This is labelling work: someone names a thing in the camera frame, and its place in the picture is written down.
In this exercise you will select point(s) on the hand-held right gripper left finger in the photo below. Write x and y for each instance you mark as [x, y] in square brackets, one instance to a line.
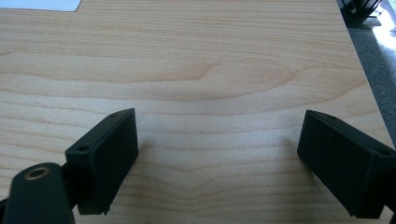
[104, 161]

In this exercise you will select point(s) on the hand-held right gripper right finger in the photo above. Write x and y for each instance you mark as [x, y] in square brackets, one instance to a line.
[342, 168]

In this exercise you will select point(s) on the black metal stand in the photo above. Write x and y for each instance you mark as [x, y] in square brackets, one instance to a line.
[361, 11]

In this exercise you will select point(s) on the white mesh cloth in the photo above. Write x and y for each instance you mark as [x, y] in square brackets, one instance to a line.
[37, 4]

